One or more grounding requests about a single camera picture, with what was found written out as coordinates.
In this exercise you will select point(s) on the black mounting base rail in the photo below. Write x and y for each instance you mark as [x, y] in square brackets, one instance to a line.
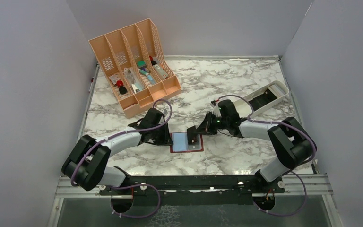
[190, 190]

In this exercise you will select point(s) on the white plastic tray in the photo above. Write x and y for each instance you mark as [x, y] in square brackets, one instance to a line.
[262, 99]

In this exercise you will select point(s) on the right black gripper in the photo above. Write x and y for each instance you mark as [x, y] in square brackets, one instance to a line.
[203, 128]

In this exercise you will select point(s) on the dark grey credit card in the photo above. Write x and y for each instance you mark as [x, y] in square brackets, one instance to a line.
[197, 146]

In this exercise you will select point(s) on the clear packaged item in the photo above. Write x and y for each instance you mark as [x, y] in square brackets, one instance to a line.
[133, 80]

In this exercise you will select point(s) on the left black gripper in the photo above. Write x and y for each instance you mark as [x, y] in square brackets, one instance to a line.
[166, 139]

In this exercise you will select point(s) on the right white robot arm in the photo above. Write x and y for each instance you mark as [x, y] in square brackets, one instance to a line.
[292, 145]

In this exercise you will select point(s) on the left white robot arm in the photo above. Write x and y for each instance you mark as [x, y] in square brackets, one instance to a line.
[87, 166]

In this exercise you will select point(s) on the red round cap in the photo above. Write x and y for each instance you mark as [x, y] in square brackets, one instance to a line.
[119, 83]

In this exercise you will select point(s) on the black round cap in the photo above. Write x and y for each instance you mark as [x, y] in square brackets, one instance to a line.
[122, 90]

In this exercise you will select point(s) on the light blue marker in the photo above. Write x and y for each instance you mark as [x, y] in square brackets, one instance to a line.
[148, 75]

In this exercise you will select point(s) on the peach desk file organizer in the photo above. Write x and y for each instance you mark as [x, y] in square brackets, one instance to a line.
[123, 48]

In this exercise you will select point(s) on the green eraser block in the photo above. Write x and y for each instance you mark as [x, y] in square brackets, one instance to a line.
[141, 64]

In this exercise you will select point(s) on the red leather card holder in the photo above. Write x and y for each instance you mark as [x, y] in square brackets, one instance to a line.
[180, 144]

